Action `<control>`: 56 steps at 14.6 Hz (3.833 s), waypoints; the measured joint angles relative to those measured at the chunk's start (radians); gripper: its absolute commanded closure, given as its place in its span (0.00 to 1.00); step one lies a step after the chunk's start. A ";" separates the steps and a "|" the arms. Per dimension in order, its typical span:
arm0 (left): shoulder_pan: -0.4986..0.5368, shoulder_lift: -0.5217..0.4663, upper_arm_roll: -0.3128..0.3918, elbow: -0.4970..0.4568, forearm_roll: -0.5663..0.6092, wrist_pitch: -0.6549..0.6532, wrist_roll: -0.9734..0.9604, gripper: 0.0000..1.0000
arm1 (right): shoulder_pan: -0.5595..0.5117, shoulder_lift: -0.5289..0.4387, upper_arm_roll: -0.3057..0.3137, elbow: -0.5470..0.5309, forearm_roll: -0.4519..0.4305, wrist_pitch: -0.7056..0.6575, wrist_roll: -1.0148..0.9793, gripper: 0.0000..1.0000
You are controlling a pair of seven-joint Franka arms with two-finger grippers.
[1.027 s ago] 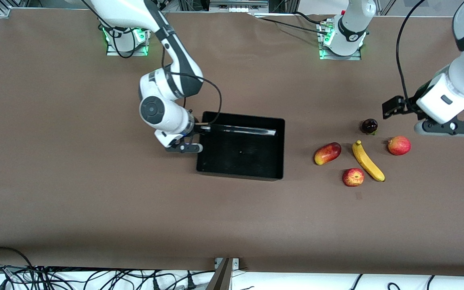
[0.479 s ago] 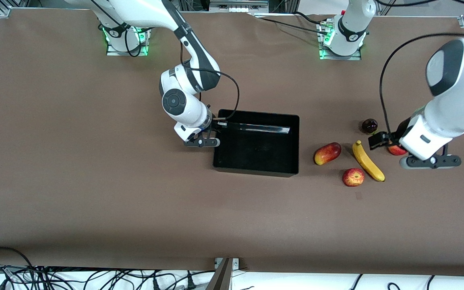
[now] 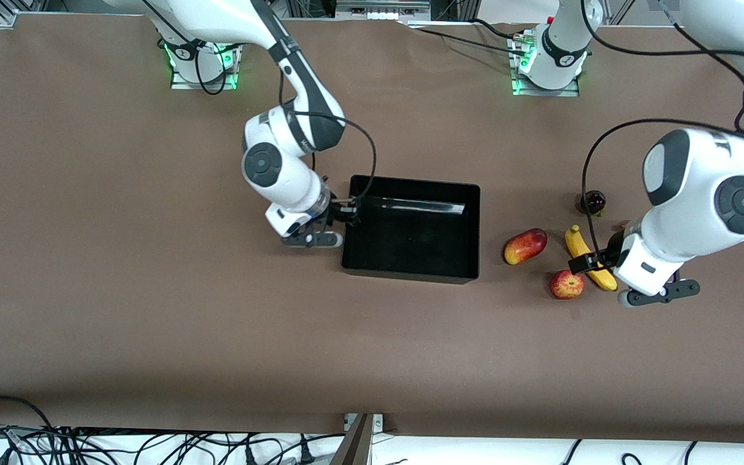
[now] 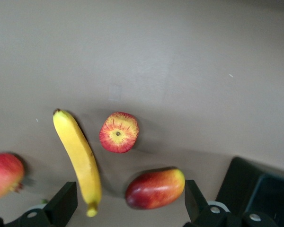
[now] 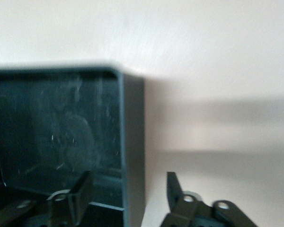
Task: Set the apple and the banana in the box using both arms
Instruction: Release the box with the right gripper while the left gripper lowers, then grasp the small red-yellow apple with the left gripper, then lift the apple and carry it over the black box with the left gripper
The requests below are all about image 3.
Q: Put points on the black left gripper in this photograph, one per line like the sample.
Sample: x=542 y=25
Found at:
x=612 y=250

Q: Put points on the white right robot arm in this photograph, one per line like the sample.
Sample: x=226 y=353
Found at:
x=281 y=168

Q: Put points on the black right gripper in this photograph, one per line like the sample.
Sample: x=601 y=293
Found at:
x=336 y=214

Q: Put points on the red yellow mango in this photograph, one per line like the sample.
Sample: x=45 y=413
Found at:
x=526 y=246

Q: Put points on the red yellow apple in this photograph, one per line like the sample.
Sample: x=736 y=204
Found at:
x=564 y=286

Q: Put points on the grey power strip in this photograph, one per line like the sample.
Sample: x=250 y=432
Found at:
x=382 y=10

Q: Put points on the dark purple mangosteen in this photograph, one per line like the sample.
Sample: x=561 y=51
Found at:
x=593 y=201

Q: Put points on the black plastic box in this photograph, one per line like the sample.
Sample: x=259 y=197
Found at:
x=411 y=239

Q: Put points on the grey camera pole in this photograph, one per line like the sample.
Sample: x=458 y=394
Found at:
x=354 y=445

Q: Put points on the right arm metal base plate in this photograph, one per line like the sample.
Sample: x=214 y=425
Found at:
x=181 y=82

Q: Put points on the silver table edge bracket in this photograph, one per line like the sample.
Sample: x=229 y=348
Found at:
x=378 y=422

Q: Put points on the yellow banana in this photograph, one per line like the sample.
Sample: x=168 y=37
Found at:
x=580 y=244

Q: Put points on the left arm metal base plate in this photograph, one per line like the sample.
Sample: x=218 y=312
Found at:
x=546 y=90

